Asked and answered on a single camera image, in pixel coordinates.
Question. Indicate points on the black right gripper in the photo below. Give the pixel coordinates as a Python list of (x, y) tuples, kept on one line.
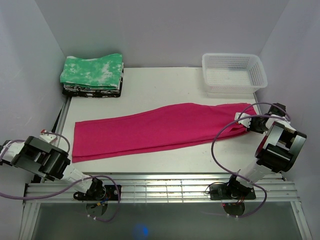
[(251, 129)]

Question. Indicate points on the pink trousers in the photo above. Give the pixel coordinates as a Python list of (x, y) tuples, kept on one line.
[(166, 128)]

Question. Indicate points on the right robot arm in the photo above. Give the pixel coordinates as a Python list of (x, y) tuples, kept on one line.
[(276, 153)]

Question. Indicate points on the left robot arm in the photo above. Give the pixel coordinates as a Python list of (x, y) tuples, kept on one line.
[(40, 157)]

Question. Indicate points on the green white folded trousers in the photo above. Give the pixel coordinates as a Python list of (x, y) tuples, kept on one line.
[(101, 73)]

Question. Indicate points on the dark camouflage folded trousers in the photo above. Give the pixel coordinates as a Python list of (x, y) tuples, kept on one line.
[(85, 92)]

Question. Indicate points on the white plastic basket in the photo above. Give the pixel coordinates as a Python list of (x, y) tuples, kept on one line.
[(233, 73)]

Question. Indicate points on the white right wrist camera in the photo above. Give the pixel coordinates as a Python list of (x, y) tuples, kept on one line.
[(244, 120)]

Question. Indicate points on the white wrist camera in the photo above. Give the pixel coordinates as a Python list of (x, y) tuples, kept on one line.
[(48, 137), (244, 120)]

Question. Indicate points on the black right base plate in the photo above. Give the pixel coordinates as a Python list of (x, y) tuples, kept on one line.
[(225, 192)]

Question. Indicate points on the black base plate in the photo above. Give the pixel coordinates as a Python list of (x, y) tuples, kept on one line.
[(225, 192), (105, 193)]

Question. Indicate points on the aluminium table frame rail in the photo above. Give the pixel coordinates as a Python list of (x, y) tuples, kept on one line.
[(170, 207)]

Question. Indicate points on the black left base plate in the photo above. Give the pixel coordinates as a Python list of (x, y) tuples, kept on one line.
[(105, 193)]

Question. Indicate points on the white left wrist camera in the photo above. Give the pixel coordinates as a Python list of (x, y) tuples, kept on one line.
[(48, 137)]

